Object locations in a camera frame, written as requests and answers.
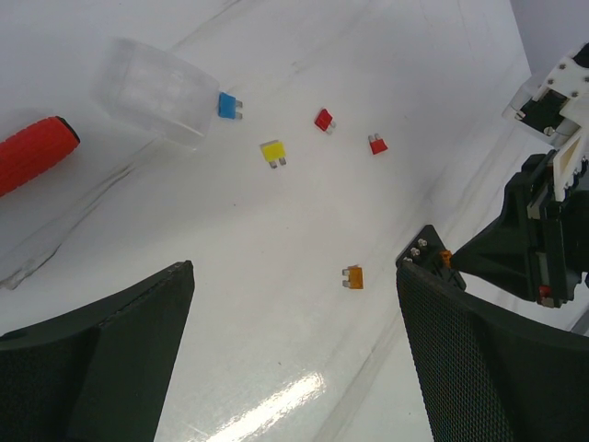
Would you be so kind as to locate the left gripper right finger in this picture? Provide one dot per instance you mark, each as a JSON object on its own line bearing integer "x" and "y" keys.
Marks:
{"x": 488, "y": 374}

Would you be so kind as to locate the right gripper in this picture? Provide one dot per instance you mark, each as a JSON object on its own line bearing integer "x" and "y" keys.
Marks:
{"x": 537, "y": 247}

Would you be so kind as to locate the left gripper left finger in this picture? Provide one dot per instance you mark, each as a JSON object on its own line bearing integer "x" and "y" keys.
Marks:
{"x": 100, "y": 372}

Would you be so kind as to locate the orange blade fuse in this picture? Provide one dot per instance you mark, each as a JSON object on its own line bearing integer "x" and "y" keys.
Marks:
{"x": 446, "y": 257}

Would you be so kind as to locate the black fuse box base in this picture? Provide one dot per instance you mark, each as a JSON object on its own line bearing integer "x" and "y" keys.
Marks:
{"x": 424, "y": 251}

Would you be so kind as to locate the brown blade fuse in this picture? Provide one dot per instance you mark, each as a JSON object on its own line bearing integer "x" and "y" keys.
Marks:
{"x": 353, "y": 277}

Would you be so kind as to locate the bright red blade fuse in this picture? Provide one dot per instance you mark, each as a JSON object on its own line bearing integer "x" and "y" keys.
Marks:
{"x": 377, "y": 144}

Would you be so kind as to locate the dark red blade fuse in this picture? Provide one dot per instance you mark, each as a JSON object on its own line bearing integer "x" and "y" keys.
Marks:
{"x": 324, "y": 121}

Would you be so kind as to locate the yellow blade fuse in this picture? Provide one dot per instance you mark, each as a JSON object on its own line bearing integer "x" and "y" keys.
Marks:
{"x": 274, "y": 153}

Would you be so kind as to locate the clear plastic fuse box cover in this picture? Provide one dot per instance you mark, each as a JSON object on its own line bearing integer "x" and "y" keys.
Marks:
{"x": 156, "y": 91}

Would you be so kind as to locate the blue blade fuse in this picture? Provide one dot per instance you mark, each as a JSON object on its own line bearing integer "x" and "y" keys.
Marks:
{"x": 229, "y": 107}

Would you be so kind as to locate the red handled screwdriver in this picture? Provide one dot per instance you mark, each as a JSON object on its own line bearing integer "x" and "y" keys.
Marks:
{"x": 35, "y": 149}

